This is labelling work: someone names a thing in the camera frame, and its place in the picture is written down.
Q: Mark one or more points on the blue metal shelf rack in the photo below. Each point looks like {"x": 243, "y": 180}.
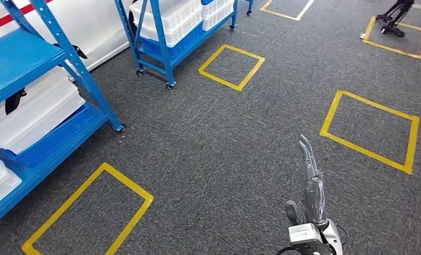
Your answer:
{"x": 161, "y": 45}
{"x": 20, "y": 56}

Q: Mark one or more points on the yellow floor tape square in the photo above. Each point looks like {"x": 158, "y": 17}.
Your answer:
{"x": 64, "y": 206}
{"x": 218, "y": 81}

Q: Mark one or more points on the blue plastic bin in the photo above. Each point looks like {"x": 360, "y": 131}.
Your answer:
{"x": 182, "y": 45}
{"x": 55, "y": 140}

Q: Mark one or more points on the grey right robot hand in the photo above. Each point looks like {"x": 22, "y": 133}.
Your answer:
{"x": 314, "y": 200}

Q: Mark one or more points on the white car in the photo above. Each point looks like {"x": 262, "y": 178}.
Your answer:
{"x": 90, "y": 24}

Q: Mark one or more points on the red barrier belt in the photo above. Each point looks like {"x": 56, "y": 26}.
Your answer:
{"x": 2, "y": 21}

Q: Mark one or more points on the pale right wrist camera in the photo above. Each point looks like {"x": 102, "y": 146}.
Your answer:
{"x": 304, "y": 234}

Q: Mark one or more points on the black tripod stand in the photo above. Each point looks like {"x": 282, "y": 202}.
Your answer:
{"x": 395, "y": 31}

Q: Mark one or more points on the black part in bin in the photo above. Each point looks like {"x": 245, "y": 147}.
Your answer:
{"x": 13, "y": 104}

